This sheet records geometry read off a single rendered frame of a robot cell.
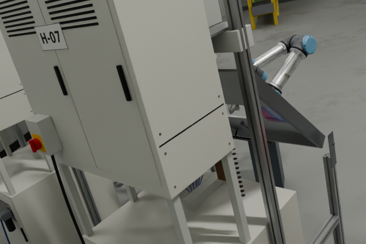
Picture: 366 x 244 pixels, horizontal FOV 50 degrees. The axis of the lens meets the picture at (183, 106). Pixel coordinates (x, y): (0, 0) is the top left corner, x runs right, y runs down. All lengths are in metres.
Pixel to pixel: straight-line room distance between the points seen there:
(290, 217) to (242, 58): 0.77
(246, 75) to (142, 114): 0.42
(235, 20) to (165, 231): 0.91
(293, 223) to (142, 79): 1.03
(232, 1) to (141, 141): 0.51
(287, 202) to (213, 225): 0.32
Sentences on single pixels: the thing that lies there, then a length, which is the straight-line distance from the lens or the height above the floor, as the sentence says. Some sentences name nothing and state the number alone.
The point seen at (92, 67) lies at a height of 1.40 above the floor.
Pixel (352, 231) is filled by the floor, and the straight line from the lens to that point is 2.53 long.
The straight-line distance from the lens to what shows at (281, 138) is 2.03.
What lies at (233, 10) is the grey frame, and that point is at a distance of 1.26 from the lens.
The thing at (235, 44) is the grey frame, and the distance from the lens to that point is 1.28.
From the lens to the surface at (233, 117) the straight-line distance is 1.99.
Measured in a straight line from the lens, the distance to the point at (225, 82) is 1.53.
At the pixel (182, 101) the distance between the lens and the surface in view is 1.13.
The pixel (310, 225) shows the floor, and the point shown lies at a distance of 2.58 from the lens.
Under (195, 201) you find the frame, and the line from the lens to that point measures 1.77.
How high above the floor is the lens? 1.61
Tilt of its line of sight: 19 degrees down
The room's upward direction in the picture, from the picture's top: 14 degrees counter-clockwise
